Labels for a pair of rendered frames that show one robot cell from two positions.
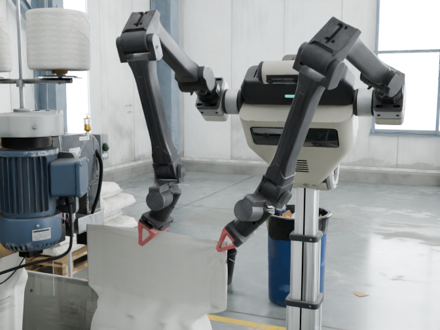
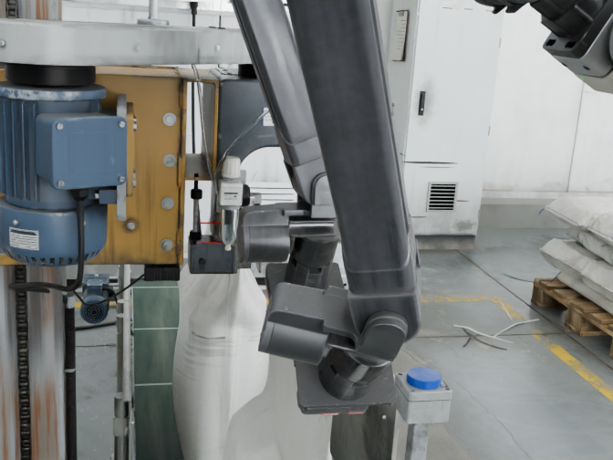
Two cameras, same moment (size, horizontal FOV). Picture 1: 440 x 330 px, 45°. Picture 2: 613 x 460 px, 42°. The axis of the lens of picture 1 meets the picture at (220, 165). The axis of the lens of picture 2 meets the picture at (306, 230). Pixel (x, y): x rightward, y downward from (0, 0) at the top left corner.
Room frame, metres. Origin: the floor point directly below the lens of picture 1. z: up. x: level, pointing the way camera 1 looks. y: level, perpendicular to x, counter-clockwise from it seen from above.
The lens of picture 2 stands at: (0.96, -0.65, 1.45)
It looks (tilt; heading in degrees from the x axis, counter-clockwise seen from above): 15 degrees down; 55
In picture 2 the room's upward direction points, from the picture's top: 4 degrees clockwise
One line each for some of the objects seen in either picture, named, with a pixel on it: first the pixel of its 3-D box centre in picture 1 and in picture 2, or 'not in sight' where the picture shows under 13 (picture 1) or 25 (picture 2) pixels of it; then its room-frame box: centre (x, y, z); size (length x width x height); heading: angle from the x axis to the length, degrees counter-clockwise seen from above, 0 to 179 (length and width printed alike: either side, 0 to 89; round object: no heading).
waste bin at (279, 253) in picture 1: (296, 255); not in sight; (3.72, -0.56, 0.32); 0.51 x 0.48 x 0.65; 158
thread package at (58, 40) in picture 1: (58, 41); not in sight; (1.45, 0.43, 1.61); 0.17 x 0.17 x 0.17
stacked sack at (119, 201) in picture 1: (101, 203); not in sight; (5.02, 1.14, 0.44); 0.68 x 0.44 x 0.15; 158
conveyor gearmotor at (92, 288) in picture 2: not in sight; (100, 296); (2.01, 2.16, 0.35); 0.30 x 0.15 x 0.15; 68
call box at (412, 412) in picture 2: not in sight; (421, 397); (1.89, 0.28, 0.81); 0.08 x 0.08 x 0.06; 68
